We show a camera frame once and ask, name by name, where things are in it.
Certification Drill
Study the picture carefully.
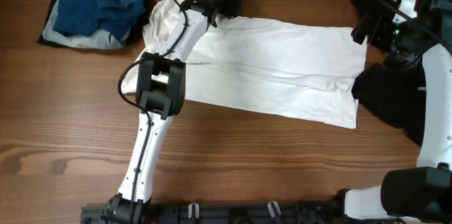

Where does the black garment with logo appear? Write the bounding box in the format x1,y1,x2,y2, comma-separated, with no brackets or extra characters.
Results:
347,0,452,147

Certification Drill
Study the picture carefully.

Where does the white Puma t-shirt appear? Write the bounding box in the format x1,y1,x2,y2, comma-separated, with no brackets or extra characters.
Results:
143,0,367,129

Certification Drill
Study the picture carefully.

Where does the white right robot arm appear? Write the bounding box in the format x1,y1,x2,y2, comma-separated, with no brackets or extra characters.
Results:
327,0,451,223

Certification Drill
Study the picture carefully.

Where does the black folded garment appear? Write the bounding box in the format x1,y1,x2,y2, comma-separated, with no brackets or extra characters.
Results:
37,0,150,49

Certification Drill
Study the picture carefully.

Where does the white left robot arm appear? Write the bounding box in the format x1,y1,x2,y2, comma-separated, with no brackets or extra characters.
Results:
100,0,242,223

